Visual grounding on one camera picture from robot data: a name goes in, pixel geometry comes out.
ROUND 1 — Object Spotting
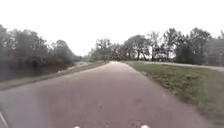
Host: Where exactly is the grass strip with leaves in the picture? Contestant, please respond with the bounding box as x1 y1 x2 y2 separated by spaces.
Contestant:
121 60 224 128

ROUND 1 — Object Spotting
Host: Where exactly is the dark canal water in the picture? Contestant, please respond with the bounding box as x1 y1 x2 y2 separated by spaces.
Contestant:
0 61 88 84

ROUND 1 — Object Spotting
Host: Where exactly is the row of trees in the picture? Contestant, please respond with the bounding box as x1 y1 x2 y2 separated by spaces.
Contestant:
87 27 224 67

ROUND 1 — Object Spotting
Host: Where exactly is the reddish asphalt path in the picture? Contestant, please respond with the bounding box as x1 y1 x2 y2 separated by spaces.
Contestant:
0 60 218 128

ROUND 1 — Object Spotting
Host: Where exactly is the narrow grass verge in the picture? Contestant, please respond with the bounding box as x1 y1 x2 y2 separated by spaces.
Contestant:
0 60 107 92

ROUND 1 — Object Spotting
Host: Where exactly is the wood of dark trees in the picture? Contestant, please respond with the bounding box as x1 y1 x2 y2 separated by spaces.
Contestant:
0 24 82 69

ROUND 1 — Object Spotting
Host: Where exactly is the pale grey side road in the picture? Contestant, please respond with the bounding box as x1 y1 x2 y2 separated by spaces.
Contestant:
139 60 224 72

